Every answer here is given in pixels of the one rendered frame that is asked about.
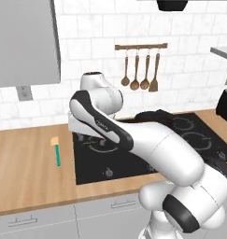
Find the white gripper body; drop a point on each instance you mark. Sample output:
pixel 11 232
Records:
pixel 77 124

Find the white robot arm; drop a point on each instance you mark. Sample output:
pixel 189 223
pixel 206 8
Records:
pixel 167 149

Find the black hob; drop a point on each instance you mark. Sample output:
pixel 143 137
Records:
pixel 93 165

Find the dark hob knob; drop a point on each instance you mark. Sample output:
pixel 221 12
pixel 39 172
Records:
pixel 109 172

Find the small wooden hanging spoon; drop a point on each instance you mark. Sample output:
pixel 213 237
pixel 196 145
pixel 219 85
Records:
pixel 125 81

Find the large wooden hanging spoon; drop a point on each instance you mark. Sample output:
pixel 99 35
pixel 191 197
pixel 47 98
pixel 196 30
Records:
pixel 144 84
pixel 134 84

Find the grey drawer front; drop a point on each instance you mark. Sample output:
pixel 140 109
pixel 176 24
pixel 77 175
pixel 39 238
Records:
pixel 34 224
pixel 108 217

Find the wooden hanging turner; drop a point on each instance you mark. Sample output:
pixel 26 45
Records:
pixel 153 84

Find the black countertop appliance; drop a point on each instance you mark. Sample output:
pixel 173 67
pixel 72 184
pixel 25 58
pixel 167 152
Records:
pixel 225 107

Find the black extractor hood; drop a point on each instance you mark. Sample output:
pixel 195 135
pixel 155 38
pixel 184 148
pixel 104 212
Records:
pixel 172 4

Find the grey wall socket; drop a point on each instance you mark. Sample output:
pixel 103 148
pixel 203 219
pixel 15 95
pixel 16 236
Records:
pixel 24 93

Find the grey wall cupboard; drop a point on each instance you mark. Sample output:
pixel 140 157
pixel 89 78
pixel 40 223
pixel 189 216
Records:
pixel 24 40

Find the wooden wall rail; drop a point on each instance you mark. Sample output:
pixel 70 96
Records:
pixel 141 46

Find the grey wall shelf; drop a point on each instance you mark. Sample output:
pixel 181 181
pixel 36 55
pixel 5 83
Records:
pixel 223 53

